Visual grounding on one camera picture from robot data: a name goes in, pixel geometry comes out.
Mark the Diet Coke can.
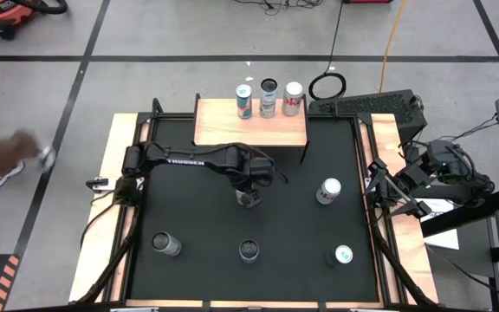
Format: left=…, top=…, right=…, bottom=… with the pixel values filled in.
left=281, top=81, right=305, bottom=117
left=315, top=177, right=343, bottom=206

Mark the coiled black cable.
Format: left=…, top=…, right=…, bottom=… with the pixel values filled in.
left=308, top=71, right=347, bottom=101

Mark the blue silver Red Bull can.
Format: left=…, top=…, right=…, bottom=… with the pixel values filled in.
left=325, top=244, right=354, bottom=268
left=235, top=83, right=254, bottom=120

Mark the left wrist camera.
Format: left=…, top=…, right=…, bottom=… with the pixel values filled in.
left=249, top=156, right=275, bottom=174

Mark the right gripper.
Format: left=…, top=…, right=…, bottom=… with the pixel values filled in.
left=366, top=157, right=433, bottom=220

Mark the Celsius Arctic Vibe can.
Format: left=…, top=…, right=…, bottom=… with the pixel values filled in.
left=238, top=238, right=261, bottom=265

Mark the black power cable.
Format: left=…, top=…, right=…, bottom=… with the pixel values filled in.
left=325, top=0, right=346, bottom=75

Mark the white Celsius can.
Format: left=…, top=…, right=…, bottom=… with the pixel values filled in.
left=258, top=77, right=280, bottom=120
left=151, top=231, right=183, bottom=257

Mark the black silver clamp bracket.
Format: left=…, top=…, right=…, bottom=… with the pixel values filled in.
left=85, top=176, right=116, bottom=194

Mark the yellow extension cable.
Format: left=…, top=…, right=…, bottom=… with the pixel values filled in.
left=378, top=0, right=408, bottom=94

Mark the black floor cable tangle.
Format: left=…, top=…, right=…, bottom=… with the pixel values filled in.
left=231, top=0, right=325, bottom=16

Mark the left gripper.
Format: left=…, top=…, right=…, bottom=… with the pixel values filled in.
left=231, top=166, right=275, bottom=209

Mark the black perforated computer case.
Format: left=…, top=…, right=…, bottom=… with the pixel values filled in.
left=308, top=88, right=428, bottom=142

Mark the white paper sheet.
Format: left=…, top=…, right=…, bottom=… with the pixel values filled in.
left=418, top=198, right=461, bottom=251

